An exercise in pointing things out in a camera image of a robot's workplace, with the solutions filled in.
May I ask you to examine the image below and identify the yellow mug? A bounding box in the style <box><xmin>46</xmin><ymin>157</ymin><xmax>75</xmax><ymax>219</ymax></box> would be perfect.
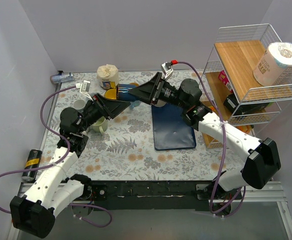
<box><xmin>104</xmin><ymin>88</ymin><xmax>117</xmax><ymax>100</ymax></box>

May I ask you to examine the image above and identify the pale green mug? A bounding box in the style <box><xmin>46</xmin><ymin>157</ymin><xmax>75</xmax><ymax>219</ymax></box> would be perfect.
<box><xmin>89</xmin><ymin>117</ymin><xmax>108</xmax><ymax>135</ymax></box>

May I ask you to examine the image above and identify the grey white mug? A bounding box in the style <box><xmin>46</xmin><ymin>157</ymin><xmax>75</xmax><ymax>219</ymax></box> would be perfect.
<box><xmin>73</xmin><ymin>99</ymin><xmax>86</xmax><ymax>112</ymax></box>

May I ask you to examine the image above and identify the dark blue small mug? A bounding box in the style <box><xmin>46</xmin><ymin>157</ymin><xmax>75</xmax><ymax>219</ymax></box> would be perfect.
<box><xmin>116</xmin><ymin>84</ymin><xmax>137</xmax><ymax>102</ymax></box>

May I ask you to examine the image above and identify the cream upside-down mug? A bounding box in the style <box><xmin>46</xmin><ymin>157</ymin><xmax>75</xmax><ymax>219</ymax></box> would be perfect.
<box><xmin>154</xmin><ymin>100</ymin><xmax>166</xmax><ymax>108</ymax></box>

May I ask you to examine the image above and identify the light blue patterned mug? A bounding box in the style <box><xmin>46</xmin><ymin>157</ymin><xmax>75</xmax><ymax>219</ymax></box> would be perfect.
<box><xmin>130</xmin><ymin>82</ymin><xmax>141</xmax><ymax>111</ymax></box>

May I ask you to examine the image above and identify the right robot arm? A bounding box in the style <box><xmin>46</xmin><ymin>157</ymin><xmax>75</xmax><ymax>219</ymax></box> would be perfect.
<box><xmin>104</xmin><ymin>72</ymin><xmax>281</xmax><ymax>199</ymax></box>

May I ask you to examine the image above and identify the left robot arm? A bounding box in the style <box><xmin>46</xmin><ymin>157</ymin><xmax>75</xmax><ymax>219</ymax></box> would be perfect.
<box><xmin>10</xmin><ymin>97</ymin><xmax>102</xmax><ymax>239</ymax></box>

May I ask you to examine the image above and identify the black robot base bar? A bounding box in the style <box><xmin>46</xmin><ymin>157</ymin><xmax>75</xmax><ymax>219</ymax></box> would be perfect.
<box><xmin>63</xmin><ymin>179</ymin><xmax>244</xmax><ymax>212</ymax></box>

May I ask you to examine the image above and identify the dark blue tray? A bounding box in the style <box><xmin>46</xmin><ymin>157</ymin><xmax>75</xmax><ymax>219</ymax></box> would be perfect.
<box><xmin>151</xmin><ymin>103</ymin><xmax>196</xmax><ymax>151</ymax></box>

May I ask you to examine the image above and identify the plastic bottle in corner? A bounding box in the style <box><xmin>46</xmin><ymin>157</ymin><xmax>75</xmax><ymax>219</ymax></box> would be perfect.
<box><xmin>50</xmin><ymin>72</ymin><xmax>75</xmax><ymax>84</ymax></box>

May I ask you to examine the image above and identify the orange box front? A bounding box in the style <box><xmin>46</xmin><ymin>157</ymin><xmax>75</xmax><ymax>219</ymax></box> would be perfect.
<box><xmin>209</xmin><ymin>105</ymin><xmax>218</xmax><ymax>114</ymax></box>

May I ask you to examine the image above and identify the pink box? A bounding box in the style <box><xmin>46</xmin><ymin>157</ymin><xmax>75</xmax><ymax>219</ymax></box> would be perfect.
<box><xmin>218</xmin><ymin>70</ymin><xmax>233</xmax><ymax>93</ymax></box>

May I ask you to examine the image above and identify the black green package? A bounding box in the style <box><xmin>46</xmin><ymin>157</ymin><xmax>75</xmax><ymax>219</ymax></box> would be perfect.
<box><xmin>223</xmin><ymin>93</ymin><xmax>269</xmax><ymax>116</ymax></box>

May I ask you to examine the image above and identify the black can yellow label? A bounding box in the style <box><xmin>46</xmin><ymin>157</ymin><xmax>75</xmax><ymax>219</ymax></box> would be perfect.
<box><xmin>22</xmin><ymin>149</ymin><xmax>43</xmax><ymax>183</ymax></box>

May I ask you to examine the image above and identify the wrapped toilet paper roll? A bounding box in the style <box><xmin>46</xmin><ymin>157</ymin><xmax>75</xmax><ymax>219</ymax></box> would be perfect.
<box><xmin>252</xmin><ymin>42</ymin><xmax>292</xmax><ymax>87</ymax></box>

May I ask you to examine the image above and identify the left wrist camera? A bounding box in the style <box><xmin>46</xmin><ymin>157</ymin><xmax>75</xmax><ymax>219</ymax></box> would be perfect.
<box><xmin>80</xmin><ymin>80</ymin><xmax>93</xmax><ymax>101</ymax></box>

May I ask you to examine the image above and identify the white wire shelf rack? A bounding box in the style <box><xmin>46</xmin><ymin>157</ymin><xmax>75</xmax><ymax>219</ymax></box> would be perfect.
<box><xmin>192</xmin><ymin>23</ymin><xmax>292</xmax><ymax>151</ymax></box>

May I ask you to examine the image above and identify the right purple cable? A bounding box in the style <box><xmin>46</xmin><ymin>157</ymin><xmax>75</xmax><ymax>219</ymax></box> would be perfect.
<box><xmin>172</xmin><ymin>59</ymin><xmax>246</xmax><ymax>218</ymax></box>

